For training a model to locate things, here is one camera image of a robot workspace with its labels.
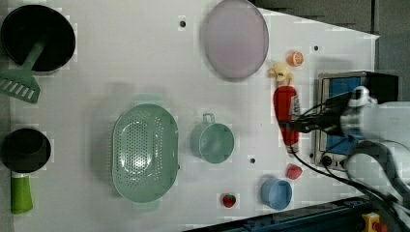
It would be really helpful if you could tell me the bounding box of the red strawberry toy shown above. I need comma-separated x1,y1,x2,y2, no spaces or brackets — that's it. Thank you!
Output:
222,193,236,208

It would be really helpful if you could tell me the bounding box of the black pot green handle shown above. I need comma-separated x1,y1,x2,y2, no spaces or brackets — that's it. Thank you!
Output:
1,129,51,215

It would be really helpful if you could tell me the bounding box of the red ketchup bottle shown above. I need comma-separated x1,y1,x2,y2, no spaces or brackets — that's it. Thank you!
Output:
273,86,301,156

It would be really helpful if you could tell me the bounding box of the grey round plate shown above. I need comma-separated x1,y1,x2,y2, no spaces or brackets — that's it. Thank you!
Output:
203,0,269,78

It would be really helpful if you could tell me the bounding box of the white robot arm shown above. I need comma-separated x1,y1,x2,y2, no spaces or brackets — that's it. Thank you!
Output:
278,86,409,226

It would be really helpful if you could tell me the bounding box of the green slotted spatula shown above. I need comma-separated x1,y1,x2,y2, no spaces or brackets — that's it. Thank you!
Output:
0,42,44,103

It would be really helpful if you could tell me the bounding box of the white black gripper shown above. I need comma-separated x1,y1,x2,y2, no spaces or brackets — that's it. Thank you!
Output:
279,91,352,136

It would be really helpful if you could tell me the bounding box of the pink strawberry toy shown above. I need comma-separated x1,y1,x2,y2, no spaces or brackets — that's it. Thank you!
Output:
286,164,303,180

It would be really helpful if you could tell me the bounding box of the green oval strainer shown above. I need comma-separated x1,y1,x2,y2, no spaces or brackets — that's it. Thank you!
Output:
112,103,179,203

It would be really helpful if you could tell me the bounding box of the blue cup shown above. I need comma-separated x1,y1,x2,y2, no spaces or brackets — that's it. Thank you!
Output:
261,178,293,211

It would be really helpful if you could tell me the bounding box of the yellow peeled banana toy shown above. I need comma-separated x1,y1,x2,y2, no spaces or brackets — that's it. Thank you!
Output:
269,63,294,85

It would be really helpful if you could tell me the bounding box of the yellow red emergency button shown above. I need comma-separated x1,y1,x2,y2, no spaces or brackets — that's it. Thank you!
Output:
362,213,389,232

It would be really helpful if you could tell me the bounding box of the black pan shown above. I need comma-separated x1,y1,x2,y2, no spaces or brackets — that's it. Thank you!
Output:
1,5,75,72

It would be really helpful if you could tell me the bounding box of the green cup with handle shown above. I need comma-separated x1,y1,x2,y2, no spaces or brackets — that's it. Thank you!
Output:
190,113,235,164

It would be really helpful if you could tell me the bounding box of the orange slice toy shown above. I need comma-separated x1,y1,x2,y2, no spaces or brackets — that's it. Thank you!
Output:
286,51,304,67

